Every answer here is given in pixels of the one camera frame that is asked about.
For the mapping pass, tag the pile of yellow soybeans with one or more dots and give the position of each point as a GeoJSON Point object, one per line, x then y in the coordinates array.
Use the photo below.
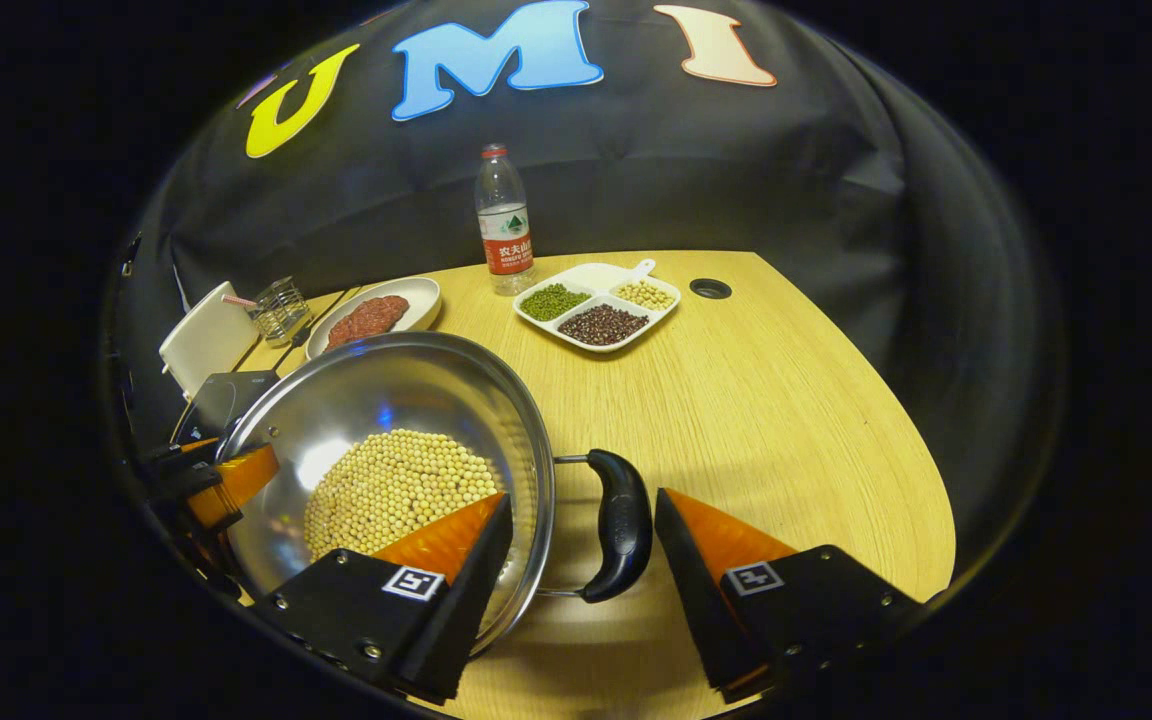
{"type": "Point", "coordinates": [396, 490]}

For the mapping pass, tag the stainless steel pot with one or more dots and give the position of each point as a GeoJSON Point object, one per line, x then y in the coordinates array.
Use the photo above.
{"type": "Point", "coordinates": [416, 385]}

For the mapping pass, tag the white divided dish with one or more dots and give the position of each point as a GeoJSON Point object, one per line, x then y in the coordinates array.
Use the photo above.
{"type": "Point", "coordinates": [591, 280]}

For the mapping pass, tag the heap of green mung beans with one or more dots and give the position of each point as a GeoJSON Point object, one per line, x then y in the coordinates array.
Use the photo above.
{"type": "Point", "coordinates": [553, 302]}

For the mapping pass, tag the white oval plate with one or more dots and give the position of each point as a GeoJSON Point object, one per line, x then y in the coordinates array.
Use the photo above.
{"type": "Point", "coordinates": [421, 300]}

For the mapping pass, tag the black backdrop cloth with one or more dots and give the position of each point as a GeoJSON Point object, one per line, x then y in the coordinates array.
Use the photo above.
{"type": "Point", "coordinates": [786, 180]}

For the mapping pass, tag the white toaster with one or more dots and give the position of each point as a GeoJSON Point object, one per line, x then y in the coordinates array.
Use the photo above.
{"type": "Point", "coordinates": [206, 340]}

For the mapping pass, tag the pink tipped utensil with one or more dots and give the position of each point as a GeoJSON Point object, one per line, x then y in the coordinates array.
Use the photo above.
{"type": "Point", "coordinates": [238, 300]}

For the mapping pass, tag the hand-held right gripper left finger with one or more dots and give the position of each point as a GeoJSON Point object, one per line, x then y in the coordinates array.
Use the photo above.
{"type": "Point", "coordinates": [466, 600]}

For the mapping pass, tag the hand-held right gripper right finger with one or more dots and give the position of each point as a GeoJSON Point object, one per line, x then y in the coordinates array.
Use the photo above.
{"type": "Point", "coordinates": [691, 590]}

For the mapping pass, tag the black induction cooktop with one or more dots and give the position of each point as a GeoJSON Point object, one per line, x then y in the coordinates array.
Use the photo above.
{"type": "Point", "coordinates": [221, 400]}

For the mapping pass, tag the plastic water bottle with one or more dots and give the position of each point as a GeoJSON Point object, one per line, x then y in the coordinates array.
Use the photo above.
{"type": "Point", "coordinates": [506, 230]}

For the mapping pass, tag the small heap of soybeans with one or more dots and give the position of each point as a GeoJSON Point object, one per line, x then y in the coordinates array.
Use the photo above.
{"type": "Point", "coordinates": [645, 295]}

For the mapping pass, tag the heap of red beans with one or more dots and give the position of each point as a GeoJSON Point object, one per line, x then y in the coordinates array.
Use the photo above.
{"type": "Point", "coordinates": [603, 325]}

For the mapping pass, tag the red meat slice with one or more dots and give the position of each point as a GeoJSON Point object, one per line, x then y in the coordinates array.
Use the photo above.
{"type": "Point", "coordinates": [368, 320]}

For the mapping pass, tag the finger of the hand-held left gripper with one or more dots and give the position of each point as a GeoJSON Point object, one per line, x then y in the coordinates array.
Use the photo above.
{"type": "Point", "coordinates": [181, 460]}
{"type": "Point", "coordinates": [226, 478]}

